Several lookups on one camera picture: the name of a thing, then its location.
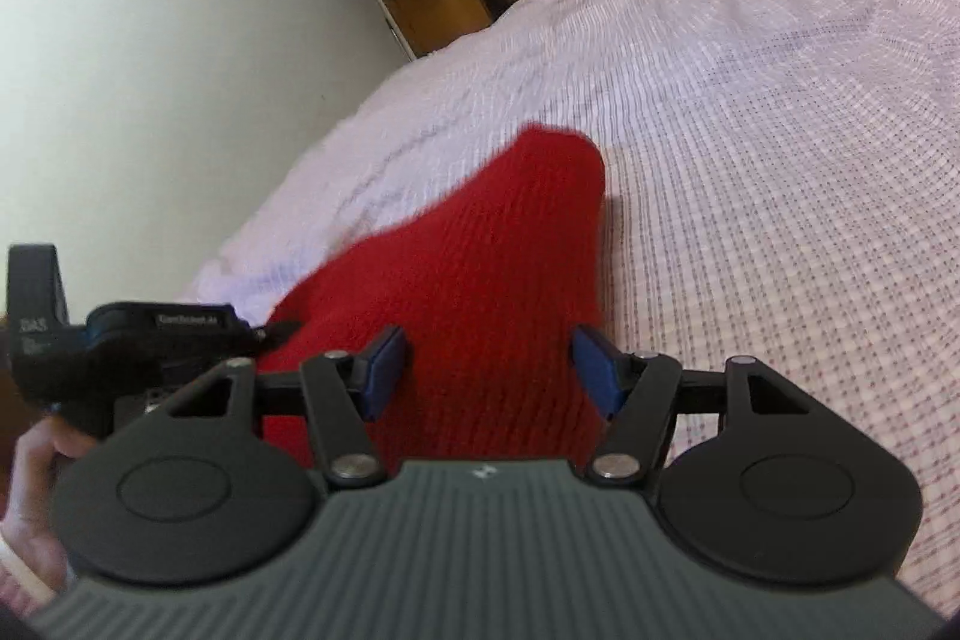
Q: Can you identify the person's left hand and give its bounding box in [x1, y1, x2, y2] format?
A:
[0, 411, 98, 600]

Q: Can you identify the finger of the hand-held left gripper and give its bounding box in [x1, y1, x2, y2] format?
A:
[255, 319, 305, 356]

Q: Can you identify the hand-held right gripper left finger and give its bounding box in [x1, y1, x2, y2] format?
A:
[166, 323, 412, 488]

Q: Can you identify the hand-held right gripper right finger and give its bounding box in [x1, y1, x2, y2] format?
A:
[570, 323, 811, 488]

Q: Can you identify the pink checked bedsheet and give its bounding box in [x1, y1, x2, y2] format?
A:
[176, 0, 960, 611]

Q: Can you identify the red knitted sweater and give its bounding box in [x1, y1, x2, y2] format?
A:
[259, 122, 607, 468]

